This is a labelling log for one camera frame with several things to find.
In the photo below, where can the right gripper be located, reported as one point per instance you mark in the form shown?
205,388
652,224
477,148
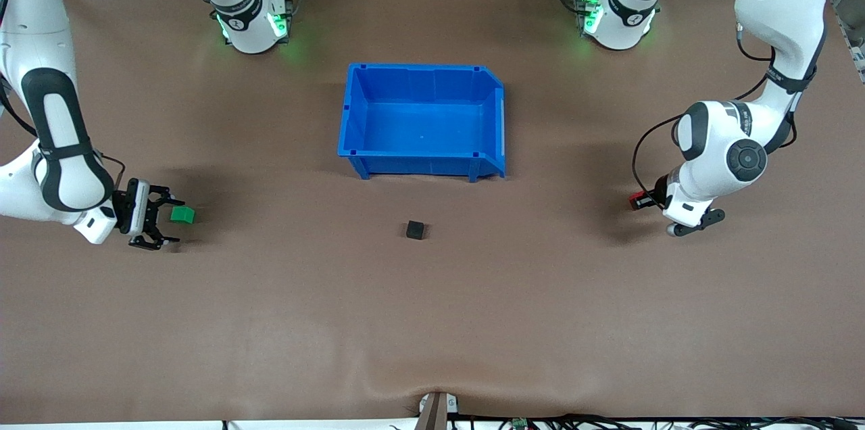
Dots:
124,207

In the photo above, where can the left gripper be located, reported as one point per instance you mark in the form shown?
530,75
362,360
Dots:
657,188

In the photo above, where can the red cube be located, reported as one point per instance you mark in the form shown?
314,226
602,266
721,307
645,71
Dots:
636,201

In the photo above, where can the green cube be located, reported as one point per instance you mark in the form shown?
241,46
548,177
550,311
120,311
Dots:
183,215

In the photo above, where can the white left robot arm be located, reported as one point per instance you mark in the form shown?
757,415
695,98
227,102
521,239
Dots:
730,159

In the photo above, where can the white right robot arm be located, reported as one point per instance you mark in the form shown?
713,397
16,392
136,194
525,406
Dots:
61,146

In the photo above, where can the black cube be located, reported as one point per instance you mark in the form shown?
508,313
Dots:
415,230

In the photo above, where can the blue plastic storage bin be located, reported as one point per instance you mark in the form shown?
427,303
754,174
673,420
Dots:
422,122

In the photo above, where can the small green connector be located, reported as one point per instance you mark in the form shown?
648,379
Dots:
519,423

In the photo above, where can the aluminium frame profile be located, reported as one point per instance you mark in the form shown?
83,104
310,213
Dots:
853,24

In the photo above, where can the metal table clamp bracket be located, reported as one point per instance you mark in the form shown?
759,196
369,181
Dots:
436,410

